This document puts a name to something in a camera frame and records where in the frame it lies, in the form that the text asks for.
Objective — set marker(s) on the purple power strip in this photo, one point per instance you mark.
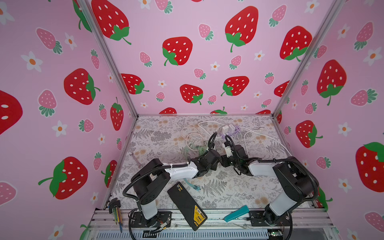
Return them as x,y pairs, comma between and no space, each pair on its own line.
231,135

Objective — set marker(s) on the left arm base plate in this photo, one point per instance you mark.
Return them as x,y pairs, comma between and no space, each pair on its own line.
161,219

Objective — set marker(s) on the black rectangular device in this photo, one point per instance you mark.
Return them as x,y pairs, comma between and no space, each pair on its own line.
192,212

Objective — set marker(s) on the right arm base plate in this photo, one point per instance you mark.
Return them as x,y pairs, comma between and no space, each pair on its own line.
268,219

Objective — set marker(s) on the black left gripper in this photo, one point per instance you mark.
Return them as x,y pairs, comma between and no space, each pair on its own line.
215,166

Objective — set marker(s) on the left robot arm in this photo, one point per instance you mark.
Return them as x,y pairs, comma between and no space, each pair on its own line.
148,183

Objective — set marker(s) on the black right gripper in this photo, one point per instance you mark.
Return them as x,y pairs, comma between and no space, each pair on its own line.
223,161

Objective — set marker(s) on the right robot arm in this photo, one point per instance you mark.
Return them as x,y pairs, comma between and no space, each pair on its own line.
298,184

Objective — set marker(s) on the aluminium front rail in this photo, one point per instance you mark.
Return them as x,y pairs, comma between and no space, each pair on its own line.
302,224

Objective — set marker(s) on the teal plastic tool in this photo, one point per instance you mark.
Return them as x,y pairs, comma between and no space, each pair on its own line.
236,214

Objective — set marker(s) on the white charger plug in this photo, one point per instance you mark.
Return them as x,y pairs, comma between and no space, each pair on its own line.
228,129

